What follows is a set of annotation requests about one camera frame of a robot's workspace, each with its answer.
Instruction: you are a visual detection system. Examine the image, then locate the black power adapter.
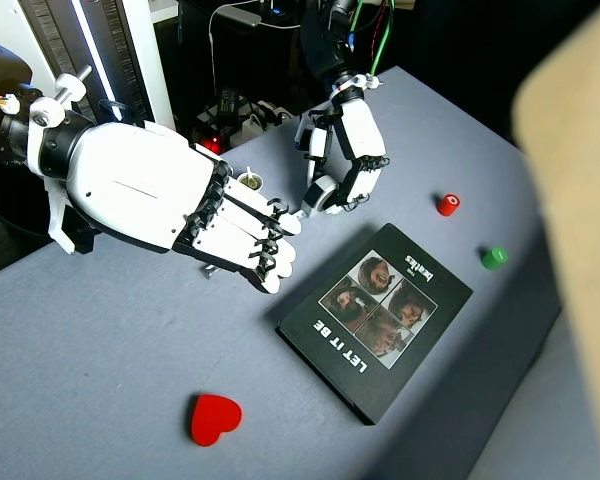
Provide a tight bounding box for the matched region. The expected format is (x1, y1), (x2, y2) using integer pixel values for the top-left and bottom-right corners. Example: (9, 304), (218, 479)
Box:
(214, 87), (242, 120)

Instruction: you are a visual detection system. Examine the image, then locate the green cylinder block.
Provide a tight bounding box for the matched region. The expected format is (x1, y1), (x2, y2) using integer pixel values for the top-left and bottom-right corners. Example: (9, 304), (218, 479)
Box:
(481, 245), (510, 271)

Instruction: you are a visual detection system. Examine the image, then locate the green cable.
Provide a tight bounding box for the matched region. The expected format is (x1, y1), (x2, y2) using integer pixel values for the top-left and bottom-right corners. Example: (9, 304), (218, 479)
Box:
(368, 0), (397, 77)

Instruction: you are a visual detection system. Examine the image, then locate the thin white cable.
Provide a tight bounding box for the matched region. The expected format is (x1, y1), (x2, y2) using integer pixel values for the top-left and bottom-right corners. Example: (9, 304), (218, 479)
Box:
(207, 0), (302, 96)

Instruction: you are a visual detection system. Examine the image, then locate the beige wooden board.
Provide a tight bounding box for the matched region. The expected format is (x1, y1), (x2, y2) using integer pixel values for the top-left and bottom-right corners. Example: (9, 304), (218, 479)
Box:
(512, 0), (600, 480)

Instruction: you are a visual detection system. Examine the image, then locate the grey flat box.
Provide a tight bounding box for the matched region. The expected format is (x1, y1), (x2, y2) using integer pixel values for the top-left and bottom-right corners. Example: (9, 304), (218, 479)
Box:
(214, 7), (264, 29)

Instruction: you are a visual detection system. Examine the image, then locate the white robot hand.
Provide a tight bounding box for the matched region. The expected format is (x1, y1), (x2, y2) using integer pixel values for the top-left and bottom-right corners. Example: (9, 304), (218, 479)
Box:
(63, 121), (304, 296)
(293, 97), (391, 217)

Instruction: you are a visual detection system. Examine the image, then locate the small bowl with spoon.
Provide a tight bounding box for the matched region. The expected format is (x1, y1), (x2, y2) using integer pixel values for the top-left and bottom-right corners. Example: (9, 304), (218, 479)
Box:
(237, 166), (264, 194)

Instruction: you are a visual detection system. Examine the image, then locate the black Let It Be album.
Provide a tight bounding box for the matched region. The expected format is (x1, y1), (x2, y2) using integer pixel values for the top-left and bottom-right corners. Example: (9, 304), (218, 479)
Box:
(274, 222), (475, 427)

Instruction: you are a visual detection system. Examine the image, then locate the red cylinder block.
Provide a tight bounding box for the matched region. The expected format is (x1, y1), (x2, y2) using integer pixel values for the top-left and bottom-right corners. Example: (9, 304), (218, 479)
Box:
(436, 192), (462, 218)

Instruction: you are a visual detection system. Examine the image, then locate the grey black tape measure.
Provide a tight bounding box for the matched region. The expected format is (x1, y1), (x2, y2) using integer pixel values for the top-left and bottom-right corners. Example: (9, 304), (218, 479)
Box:
(202, 174), (340, 280)

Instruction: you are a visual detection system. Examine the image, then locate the red heart block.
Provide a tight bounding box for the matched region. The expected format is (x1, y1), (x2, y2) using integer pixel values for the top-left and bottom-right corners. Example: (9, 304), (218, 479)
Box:
(190, 393), (244, 447)

